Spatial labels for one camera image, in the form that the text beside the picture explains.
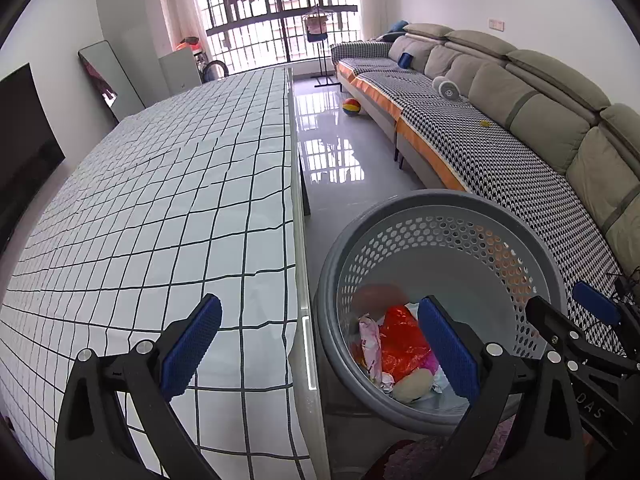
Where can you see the blue cloth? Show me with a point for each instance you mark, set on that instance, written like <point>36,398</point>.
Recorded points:
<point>397,27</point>

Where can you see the white curtain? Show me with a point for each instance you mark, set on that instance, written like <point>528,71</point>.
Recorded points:
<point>367,0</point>

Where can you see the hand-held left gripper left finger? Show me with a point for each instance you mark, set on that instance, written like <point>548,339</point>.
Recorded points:
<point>192,345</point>

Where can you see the red plastic bag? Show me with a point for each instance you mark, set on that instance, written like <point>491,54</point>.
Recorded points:
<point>402,340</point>

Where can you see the red item on cabinet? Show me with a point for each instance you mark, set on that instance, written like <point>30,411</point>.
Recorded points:
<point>190,44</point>

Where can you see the white wall switch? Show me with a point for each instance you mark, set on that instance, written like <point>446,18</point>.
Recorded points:
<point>496,23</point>

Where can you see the standing mirror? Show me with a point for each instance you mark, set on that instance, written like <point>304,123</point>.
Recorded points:
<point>112,80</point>

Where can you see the white paper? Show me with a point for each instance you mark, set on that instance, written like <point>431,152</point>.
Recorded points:
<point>440,384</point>

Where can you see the black window grille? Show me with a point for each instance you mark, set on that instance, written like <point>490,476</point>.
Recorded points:
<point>260,35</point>

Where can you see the grey perforated plastic basket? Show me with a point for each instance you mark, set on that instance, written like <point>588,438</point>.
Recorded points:
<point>450,240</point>

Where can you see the colourful ball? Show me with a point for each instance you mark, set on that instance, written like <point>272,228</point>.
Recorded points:
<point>351,107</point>

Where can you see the beige fluffy puff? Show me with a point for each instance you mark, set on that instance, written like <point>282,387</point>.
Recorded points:
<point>412,386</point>

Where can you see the pink plastic shuttlecock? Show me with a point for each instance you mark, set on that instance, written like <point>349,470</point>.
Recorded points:
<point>425,363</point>

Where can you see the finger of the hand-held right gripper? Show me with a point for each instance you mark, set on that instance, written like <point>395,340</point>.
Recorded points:
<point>595,305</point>
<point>547,317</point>

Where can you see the black drying rack stand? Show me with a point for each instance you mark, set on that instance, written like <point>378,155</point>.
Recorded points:
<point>316,25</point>

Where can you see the black wheel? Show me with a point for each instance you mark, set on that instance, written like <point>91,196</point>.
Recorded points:
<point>220,70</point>

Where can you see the pink snack wrapper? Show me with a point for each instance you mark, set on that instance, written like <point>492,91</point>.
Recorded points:
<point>370,345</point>

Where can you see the grey cabinet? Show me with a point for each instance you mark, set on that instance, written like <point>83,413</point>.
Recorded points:
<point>180,72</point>

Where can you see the blue cylinder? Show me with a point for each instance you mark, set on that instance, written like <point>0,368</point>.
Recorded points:
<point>404,60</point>

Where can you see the small white fan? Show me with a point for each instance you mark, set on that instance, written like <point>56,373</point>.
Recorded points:
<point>446,88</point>

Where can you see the maroon fluffy rug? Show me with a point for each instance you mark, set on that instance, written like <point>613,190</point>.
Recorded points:
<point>425,460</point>

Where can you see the grey fabric sofa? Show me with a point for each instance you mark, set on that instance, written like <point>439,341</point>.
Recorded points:
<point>550,105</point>

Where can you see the black television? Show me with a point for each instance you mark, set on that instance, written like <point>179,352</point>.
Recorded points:
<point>25,150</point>

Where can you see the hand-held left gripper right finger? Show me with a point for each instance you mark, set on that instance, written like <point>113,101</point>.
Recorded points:
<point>447,350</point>

